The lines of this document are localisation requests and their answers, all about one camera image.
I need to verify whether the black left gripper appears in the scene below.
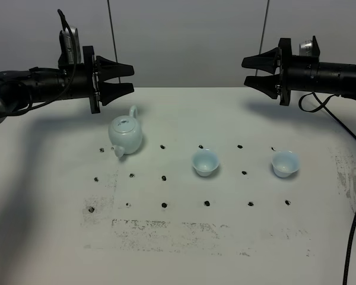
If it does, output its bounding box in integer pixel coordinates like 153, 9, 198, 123
82, 46, 135, 114

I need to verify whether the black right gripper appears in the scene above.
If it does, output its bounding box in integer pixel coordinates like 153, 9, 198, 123
241, 38, 291, 106

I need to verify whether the light blue porcelain teapot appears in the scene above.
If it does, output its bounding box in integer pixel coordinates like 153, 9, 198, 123
108, 105, 143, 158

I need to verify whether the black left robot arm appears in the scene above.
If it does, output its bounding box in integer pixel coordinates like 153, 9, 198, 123
0, 46, 135, 123

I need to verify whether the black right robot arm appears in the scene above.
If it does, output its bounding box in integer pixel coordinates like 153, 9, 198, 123
241, 37, 356, 106

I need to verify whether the right light blue teacup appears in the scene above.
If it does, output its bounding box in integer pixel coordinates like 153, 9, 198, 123
271, 151, 300, 178

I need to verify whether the light blue teacup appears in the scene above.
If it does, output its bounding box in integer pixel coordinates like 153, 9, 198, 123
271, 151, 300, 178
192, 149, 220, 177

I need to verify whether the left light blue teacup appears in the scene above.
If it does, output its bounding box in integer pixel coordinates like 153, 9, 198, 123
192, 149, 220, 177

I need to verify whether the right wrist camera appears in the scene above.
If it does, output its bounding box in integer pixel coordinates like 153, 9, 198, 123
299, 36, 320, 57

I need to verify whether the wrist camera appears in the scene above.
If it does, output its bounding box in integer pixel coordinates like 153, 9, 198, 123
299, 36, 320, 57
58, 26, 81, 68

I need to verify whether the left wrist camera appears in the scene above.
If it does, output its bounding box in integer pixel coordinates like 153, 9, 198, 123
58, 26, 81, 68

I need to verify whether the black left camera cable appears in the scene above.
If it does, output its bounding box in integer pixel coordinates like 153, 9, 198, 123
0, 8, 78, 123

